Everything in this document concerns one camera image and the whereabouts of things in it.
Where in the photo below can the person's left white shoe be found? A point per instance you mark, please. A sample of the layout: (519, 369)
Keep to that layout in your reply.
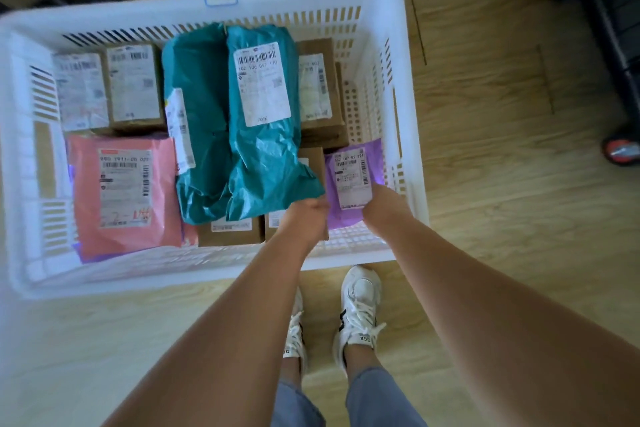
(295, 336)

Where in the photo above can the pink mailer with handwriting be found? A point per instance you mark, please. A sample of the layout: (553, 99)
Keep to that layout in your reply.
(165, 221)

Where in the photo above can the person's white shoe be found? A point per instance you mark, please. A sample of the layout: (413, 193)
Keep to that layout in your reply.
(295, 336)
(357, 306)

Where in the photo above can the person's left forearm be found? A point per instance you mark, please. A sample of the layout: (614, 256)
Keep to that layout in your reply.
(225, 341)

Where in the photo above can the small cardboard parcel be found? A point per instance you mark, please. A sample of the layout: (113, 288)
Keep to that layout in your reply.
(80, 91)

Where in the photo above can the person's right forearm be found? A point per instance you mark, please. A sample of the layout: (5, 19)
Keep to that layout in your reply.
(515, 331)

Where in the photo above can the long white label cardboard box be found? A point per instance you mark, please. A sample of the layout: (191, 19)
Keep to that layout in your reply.
(132, 86)

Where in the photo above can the person's left leg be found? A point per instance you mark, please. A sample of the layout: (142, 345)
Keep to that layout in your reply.
(295, 406)

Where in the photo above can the white plastic crate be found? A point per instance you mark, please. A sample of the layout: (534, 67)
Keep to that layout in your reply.
(150, 9)

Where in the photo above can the glossy tape-covered cardboard box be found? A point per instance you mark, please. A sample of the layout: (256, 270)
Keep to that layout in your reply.
(320, 134)

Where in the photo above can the person's leg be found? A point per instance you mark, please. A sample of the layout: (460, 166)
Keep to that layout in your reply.
(380, 401)
(295, 406)

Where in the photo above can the person's right leg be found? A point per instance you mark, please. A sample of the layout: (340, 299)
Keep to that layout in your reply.
(380, 401)

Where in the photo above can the red and black object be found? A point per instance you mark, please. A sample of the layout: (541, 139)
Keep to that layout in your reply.
(610, 16)

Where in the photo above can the person's right hand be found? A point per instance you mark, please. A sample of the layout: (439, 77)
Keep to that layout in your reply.
(387, 211)

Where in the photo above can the person's right white shoe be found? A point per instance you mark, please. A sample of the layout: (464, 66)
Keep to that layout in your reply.
(357, 306)

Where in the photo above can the person's left hand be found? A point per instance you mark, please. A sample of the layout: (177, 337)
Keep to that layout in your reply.
(305, 224)

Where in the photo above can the teal mailer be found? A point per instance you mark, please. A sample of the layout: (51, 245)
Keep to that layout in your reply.
(200, 66)
(265, 166)

